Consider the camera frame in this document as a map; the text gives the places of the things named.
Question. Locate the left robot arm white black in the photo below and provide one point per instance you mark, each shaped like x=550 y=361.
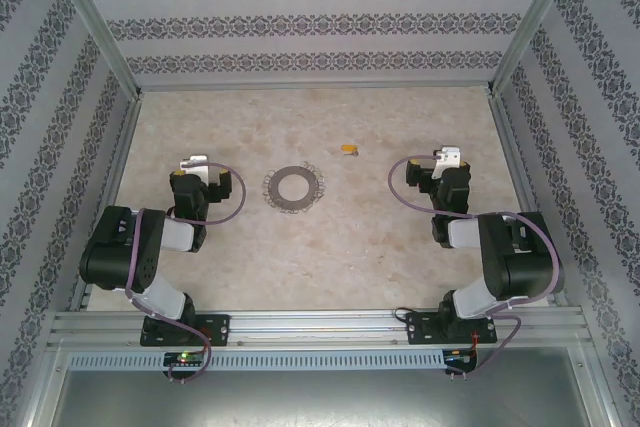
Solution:
x=120 y=247

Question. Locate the right circuit board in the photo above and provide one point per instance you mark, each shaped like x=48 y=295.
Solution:
x=459 y=357

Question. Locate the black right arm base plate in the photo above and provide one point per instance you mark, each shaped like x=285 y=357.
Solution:
x=417 y=329

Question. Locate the small key with yellow cap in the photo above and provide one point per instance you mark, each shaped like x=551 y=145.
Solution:
x=348 y=148

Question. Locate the grey metal sheet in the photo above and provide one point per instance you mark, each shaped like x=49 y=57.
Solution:
x=320 y=397

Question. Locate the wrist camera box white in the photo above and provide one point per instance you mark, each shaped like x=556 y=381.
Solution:
x=447 y=159
x=195 y=167

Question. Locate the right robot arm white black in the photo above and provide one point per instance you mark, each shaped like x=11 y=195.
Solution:
x=520 y=257

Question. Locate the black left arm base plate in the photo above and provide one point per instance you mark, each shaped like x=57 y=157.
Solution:
x=217 y=329

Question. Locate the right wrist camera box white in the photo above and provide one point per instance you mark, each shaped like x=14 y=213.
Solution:
x=447 y=159

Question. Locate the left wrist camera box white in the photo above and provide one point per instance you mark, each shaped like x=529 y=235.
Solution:
x=195 y=167

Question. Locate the aluminium mounting rail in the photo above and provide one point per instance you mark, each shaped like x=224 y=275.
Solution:
x=320 y=327

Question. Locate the aluminium side frame rail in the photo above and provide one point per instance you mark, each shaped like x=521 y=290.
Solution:
x=120 y=157
x=512 y=147

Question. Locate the left circuit board green light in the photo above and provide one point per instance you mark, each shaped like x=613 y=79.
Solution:
x=185 y=358

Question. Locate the metal keyring with small rings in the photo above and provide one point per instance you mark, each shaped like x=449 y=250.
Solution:
x=272 y=189

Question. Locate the aluminium frame post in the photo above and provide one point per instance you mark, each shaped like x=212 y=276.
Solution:
x=537 y=17
x=90 y=17

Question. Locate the aluminium rear frame rail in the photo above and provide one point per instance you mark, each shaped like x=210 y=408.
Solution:
x=315 y=85

